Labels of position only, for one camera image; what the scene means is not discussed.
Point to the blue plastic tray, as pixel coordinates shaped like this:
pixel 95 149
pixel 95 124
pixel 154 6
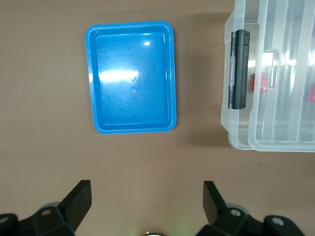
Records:
pixel 130 81

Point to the clear plastic storage box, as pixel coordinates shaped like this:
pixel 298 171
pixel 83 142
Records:
pixel 232 127

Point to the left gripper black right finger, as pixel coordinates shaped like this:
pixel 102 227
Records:
pixel 219 214

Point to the red block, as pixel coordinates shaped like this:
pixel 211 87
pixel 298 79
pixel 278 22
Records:
pixel 312 94
pixel 263 76

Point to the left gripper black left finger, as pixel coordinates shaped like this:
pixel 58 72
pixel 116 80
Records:
pixel 73 209

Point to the clear ribbed plastic lid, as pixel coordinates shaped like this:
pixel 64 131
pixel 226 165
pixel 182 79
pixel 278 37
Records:
pixel 283 98

